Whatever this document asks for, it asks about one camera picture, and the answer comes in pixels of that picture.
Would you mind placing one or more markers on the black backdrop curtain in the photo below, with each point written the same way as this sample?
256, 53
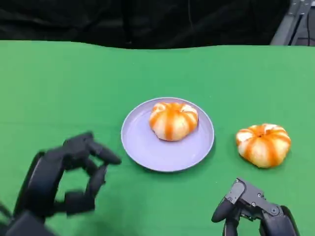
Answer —
123, 22

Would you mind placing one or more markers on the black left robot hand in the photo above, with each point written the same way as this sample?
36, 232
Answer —
44, 177

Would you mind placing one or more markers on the grey metal frame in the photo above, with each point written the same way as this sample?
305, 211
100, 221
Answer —
288, 22

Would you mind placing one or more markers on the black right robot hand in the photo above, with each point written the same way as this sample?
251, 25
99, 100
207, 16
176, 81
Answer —
253, 199

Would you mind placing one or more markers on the lilac plate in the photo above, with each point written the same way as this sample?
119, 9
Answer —
147, 152

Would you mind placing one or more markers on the green table cloth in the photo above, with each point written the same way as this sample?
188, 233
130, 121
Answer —
73, 98

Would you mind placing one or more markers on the orange and white bread roll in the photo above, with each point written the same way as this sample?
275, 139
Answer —
172, 123
263, 147

